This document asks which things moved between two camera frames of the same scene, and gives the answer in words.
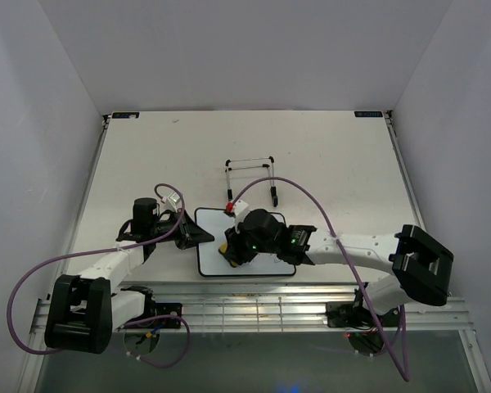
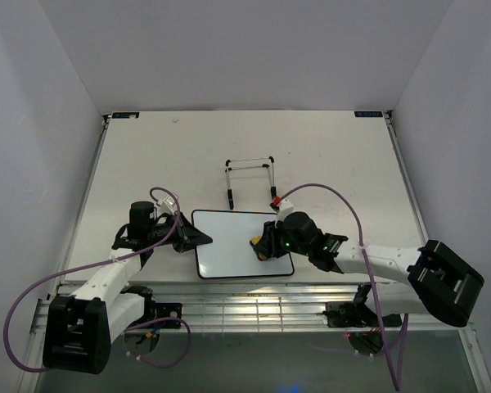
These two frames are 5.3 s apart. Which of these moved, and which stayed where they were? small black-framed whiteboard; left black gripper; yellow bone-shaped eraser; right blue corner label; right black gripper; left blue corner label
Moved: yellow bone-shaped eraser; right black gripper
Stayed: right blue corner label; left black gripper; left blue corner label; small black-framed whiteboard
